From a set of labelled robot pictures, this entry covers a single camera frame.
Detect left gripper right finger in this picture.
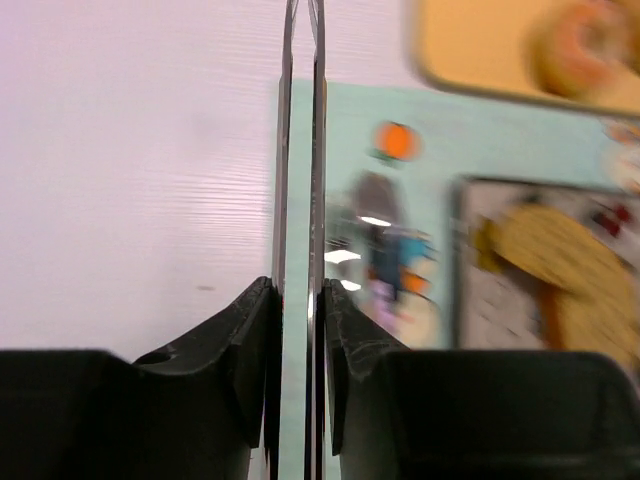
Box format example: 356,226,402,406
323,280,639,479

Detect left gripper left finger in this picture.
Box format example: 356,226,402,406
1,277,273,479

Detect herb bread slice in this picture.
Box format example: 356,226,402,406
493,204,639,363

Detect metal food tongs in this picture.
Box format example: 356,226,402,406
261,1,327,479

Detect small round bread slice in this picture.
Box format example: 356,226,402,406
472,217,503,274

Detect floral square plate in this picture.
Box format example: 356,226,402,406
451,177,639,350

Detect mint cartoon placemat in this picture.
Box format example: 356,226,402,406
284,84,639,479

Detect yellow plastic tray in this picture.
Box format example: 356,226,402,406
409,1,639,119

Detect glazed bagel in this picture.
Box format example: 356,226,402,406
529,1,639,100

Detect pink handled spoon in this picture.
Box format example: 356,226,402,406
347,171,404,263

